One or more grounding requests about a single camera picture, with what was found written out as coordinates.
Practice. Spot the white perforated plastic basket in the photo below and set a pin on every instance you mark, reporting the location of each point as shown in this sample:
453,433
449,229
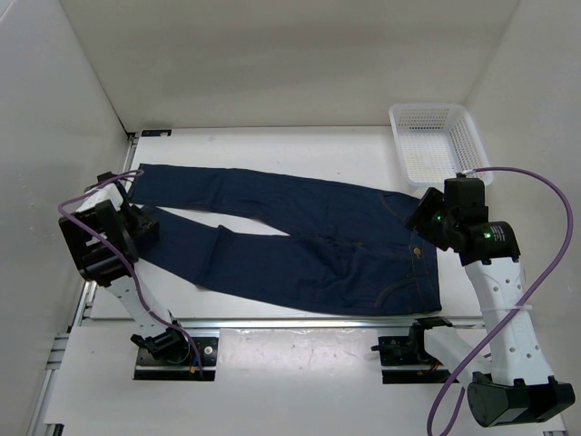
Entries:
434,142

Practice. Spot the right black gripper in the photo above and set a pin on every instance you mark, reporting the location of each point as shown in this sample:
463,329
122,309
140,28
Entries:
430,202

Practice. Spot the aluminium frame rail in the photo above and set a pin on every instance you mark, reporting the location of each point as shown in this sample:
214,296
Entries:
280,372

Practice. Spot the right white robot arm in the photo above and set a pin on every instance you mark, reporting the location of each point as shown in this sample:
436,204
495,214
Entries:
505,379

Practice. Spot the dark blue denim trousers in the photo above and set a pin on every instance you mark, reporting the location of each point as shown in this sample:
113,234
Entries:
306,244

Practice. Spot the small dark corner label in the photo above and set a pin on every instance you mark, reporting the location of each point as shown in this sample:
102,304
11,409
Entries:
156,133

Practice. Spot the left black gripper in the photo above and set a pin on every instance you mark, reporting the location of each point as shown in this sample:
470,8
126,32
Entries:
145,222

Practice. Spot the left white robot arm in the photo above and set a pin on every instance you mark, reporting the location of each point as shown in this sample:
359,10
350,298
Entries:
101,229

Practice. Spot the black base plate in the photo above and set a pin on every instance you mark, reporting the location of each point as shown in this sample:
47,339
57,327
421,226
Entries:
402,364
185,366

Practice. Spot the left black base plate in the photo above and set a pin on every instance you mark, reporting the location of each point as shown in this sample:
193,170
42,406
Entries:
185,366

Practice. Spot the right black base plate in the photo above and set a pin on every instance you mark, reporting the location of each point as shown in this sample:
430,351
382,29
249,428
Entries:
402,364

